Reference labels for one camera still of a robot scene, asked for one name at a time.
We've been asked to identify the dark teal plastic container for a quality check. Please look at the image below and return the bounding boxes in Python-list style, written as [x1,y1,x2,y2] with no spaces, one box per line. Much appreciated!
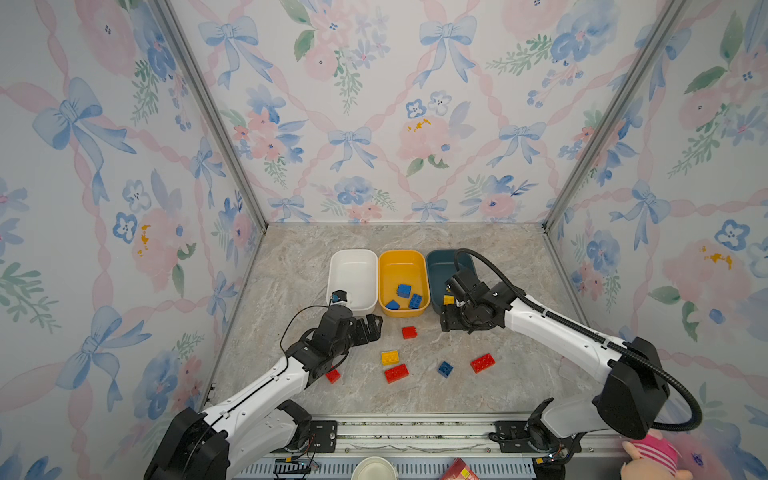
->
[426,249,458,316]

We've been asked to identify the white plastic container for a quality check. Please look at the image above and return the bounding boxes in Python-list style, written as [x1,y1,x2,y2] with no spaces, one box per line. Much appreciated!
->
[325,249,379,317]

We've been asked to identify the yellow plastic container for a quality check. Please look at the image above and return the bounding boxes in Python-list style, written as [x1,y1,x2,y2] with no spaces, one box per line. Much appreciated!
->
[378,250,431,318]

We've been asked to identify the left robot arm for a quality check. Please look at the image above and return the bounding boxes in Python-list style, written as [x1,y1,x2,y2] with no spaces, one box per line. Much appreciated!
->
[144,304,383,479]

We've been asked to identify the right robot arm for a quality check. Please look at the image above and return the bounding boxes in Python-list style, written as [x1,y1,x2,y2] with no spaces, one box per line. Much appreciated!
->
[444,269,669,452]

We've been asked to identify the red lego brick left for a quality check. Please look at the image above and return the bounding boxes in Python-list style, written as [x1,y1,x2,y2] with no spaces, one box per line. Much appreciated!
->
[326,369,341,384]

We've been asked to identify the small red lego brick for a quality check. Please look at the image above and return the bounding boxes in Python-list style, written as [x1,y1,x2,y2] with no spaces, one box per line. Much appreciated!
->
[402,326,418,339]

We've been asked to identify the long red lego centre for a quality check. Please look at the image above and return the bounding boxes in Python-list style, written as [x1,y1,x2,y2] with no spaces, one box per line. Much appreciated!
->
[384,364,410,384]

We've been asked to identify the red lego brick right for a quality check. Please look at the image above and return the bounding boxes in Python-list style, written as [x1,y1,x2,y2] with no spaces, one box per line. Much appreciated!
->
[470,353,496,374]

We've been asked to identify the small dark blue lego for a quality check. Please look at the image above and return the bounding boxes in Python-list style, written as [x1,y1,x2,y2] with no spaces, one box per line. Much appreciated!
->
[437,361,453,378]

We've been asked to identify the white bowl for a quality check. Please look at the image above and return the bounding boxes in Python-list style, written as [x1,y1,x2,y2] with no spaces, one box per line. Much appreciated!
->
[351,456,399,480]

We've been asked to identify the red packet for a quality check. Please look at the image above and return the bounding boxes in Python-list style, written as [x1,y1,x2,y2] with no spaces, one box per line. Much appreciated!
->
[440,458,479,480]

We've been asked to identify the pink plush toy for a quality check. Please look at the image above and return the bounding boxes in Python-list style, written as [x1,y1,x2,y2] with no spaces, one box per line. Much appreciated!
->
[620,429,693,480]

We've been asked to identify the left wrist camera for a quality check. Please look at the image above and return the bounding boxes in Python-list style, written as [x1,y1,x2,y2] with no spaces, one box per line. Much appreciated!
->
[329,290,348,305]

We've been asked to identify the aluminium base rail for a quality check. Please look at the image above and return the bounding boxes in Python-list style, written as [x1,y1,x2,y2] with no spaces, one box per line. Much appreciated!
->
[232,414,629,479]

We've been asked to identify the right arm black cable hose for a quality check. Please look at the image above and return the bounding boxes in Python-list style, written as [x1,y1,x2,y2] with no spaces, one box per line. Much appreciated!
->
[454,248,703,433]

